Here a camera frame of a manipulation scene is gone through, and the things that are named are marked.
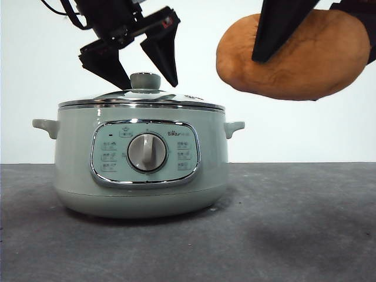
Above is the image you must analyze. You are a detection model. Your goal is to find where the glass lid with green knob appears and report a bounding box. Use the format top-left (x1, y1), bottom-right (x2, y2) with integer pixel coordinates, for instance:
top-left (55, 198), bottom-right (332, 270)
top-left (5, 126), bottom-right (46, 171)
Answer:
top-left (58, 72), bottom-right (227, 113)

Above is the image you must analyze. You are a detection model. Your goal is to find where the brown potato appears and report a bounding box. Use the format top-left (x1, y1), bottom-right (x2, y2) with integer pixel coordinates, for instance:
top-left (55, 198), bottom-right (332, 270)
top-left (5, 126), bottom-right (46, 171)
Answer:
top-left (216, 8), bottom-right (372, 102)

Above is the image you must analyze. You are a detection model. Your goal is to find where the pale green electric cooking pot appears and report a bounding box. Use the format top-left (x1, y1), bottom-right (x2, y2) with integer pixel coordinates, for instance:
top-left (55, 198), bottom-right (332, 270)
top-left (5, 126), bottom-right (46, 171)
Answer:
top-left (32, 103), bottom-right (246, 219)

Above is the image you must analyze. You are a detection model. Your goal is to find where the black cable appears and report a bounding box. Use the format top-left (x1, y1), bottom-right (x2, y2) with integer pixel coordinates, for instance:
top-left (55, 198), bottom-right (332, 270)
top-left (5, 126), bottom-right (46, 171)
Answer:
top-left (39, 0), bottom-right (89, 30)

